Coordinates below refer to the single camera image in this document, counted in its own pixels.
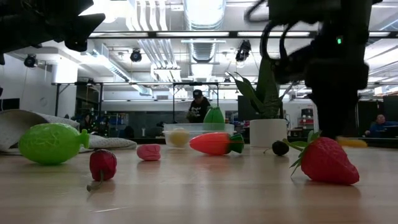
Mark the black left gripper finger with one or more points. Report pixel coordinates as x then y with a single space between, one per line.
77 6
82 32

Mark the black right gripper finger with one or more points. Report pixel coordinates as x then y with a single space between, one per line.
337 118

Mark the yellow toy banana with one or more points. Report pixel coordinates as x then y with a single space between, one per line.
353 142

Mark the red toy strawberry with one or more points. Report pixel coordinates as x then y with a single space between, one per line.
329 163

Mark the small black toy fruit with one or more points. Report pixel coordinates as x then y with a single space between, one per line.
280 148

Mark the green toy pear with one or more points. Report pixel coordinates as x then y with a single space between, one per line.
51 143

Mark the orange toy carrot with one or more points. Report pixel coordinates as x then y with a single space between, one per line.
211 143

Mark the red toy pepper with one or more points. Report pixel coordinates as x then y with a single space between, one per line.
102 165

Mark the pink toy produce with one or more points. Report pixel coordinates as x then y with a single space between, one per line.
149 152

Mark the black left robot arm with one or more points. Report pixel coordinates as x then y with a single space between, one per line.
17 25

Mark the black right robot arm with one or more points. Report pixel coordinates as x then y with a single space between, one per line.
342 18

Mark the clear plastic tupperware container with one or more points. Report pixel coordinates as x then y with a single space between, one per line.
196 127

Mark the shelf with red boxes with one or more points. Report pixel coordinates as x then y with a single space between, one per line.
306 121

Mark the black ceiling spotlight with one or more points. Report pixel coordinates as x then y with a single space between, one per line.
243 51
30 61
136 56

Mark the black partition screen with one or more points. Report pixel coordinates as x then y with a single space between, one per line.
244 109
390 115

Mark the white plant pot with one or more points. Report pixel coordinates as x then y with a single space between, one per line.
268 133

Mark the green snake plant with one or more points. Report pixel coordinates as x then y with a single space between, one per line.
267 99

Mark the grey cloth towel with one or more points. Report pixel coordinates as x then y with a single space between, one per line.
18 124

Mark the green toy pepper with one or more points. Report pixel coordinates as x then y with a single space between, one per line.
214 119

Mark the yellow toy lemon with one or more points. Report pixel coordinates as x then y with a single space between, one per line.
178 137

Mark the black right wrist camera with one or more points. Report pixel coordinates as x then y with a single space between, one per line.
292 70

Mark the black wall panel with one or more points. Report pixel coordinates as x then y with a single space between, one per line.
9 104

